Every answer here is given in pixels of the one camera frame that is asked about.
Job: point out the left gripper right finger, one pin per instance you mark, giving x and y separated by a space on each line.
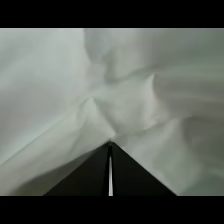
133 176

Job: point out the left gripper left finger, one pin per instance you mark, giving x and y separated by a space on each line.
90 176

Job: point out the white garment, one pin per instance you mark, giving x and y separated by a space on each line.
100 83

